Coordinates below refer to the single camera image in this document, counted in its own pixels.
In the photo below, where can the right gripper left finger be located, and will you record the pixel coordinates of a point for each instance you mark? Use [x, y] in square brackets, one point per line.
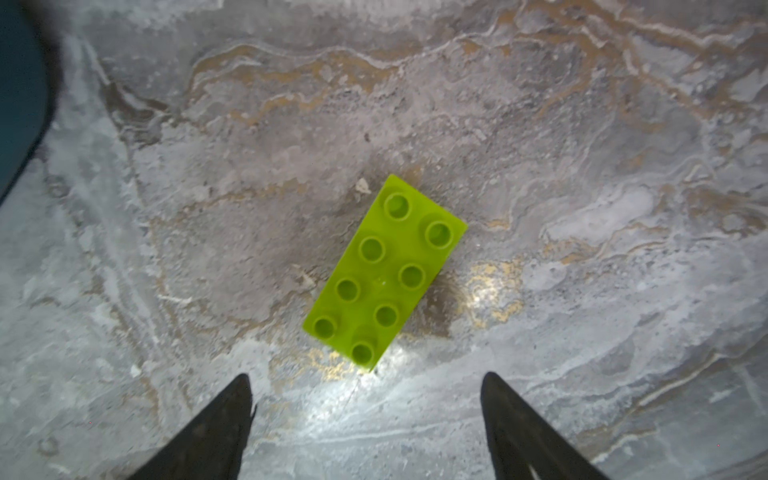
[211, 445]

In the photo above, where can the teal plastic bin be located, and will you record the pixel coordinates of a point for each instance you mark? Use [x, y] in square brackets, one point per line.
[29, 85]

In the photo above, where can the green lego brick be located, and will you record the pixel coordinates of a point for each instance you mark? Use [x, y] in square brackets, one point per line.
[399, 248]

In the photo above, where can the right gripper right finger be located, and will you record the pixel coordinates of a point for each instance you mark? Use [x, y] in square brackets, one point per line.
[521, 443]

